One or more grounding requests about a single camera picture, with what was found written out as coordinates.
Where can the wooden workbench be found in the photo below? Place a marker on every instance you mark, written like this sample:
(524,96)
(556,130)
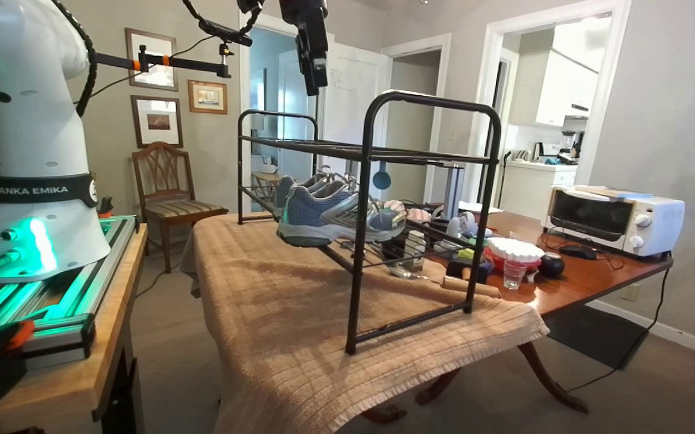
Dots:
(66,386)

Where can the white wall cabinet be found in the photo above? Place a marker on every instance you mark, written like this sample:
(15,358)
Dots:
(564,85)

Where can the white bowl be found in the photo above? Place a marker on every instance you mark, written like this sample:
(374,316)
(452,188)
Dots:
(515,250)

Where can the glass jar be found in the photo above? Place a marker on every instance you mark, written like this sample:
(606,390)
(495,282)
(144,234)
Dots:
(412,253)

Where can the aluminium base frame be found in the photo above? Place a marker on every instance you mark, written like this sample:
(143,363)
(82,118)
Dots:
(59,313)

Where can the black camera stand orange clips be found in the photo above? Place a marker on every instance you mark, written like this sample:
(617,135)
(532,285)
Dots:
(179,64)

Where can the tan woven tablecloth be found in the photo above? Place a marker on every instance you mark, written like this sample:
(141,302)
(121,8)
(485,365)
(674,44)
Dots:
(283,322)

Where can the wooden roller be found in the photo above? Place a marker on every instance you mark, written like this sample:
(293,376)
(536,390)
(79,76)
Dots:
(475,287)

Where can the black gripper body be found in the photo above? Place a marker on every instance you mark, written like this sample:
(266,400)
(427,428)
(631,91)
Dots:
(312,26)

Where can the dark framed picture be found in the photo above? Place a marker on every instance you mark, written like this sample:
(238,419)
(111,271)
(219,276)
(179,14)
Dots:
(158,121)

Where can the white kitchen counter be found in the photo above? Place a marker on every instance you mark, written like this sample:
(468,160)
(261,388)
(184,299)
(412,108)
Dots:
(536,188)

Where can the blue round scoop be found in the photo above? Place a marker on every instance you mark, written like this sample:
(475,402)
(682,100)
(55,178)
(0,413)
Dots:
(381,178)

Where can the white toaster oven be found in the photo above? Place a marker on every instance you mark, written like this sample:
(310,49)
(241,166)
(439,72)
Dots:
(604,218)

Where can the white panel door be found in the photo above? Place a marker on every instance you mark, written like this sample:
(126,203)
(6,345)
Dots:
(355,76)

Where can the dark wooden dining table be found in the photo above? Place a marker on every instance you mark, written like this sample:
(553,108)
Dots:
(596,278)

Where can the small gold framed picture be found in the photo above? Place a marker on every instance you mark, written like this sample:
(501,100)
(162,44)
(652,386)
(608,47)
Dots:
(207,96)

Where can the clear glass cup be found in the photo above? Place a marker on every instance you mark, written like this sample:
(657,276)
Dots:
(515,276)

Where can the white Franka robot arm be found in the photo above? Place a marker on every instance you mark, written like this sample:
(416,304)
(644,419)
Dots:
(25,121)

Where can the yellow ball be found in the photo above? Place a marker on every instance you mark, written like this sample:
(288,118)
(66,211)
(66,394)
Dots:
(466,255)

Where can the black metal shoe rack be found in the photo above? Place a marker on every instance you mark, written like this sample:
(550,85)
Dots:
(355,281)

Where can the large light framed picture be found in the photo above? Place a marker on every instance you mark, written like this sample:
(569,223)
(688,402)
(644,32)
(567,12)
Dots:
(149,76)

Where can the wooden chair striped cushion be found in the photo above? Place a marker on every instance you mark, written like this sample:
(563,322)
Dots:
(166,208)

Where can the grey blue running sneaker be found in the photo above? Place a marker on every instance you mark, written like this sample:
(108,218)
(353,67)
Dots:
(314,219)
(324,187)

